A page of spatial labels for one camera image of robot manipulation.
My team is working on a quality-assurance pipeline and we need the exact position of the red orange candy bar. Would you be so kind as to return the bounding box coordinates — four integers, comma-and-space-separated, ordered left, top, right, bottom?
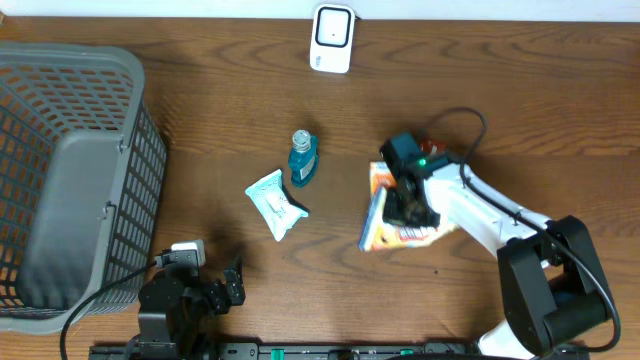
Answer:
420, 139, 446, 156

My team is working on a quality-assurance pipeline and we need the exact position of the teal mouthwash bottle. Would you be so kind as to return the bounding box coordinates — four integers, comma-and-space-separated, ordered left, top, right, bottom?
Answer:
288, 129, 318, 188

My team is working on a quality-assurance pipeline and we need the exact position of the grey plastic shopping basket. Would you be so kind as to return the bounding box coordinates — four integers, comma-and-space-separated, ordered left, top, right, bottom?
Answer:
1, 42, 167, 334

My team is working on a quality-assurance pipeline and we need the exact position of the white barcode scanner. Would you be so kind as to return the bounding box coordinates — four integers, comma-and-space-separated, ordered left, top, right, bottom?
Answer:
309, 4, 356, 74

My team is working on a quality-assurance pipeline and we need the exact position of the pale green tissue pack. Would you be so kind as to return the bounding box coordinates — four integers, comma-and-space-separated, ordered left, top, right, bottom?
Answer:
245, 169, 309, 242

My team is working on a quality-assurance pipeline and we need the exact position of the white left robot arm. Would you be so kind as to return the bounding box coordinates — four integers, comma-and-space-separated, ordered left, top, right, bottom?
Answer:
131, 254, 246, 359

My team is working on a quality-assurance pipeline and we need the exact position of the yellow wet wipes pack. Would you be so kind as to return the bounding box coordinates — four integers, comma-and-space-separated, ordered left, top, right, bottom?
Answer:
358, 187, 458, 252

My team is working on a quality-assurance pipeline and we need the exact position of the small orange box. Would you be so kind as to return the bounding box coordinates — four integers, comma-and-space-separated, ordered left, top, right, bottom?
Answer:
369, 161, 396, 197

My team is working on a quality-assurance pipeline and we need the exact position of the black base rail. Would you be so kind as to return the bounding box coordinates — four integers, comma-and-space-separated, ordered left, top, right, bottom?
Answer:
89, 341, 591, 360

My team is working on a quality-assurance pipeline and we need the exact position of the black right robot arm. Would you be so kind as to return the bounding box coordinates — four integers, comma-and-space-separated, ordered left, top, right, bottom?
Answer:
380, 133, 621, 359

